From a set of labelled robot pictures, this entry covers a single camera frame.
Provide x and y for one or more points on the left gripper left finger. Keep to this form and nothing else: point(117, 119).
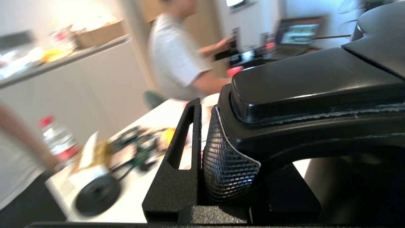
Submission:
point(171, 190)

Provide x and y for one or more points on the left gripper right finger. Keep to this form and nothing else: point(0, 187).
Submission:
point(284, 196)

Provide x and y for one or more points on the black electric kettle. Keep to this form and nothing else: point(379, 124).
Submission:
point(316, 85)

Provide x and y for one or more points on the black round roll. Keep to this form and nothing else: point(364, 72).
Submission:
point(98, 194)

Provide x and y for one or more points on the green chair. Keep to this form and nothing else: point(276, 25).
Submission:
point(154, 98)

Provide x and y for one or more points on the white sideboard cabinet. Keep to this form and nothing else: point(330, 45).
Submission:
point(79, 95)

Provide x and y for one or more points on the person in grey t-shirt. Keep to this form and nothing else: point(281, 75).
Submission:
point(177, 57)

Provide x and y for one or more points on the black laptop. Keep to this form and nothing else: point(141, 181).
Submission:
point(299, 33)

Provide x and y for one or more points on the brown cardboard box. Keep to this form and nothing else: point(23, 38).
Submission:
point(101, 33)

